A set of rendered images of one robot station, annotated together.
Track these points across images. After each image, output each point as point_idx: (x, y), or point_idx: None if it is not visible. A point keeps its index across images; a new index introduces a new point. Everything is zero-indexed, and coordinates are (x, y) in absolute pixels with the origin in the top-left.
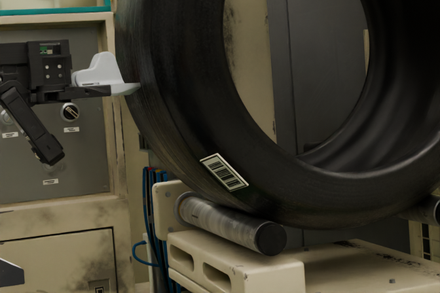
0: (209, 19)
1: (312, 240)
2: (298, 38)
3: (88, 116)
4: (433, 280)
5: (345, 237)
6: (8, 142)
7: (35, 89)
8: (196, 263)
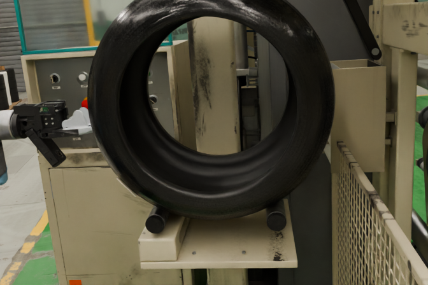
0: (107, 105)
1: None
2: None
3: (163, 102)
4: (266, 257)
5: (320, 180)
6: None
7: (40, 130)
8: None
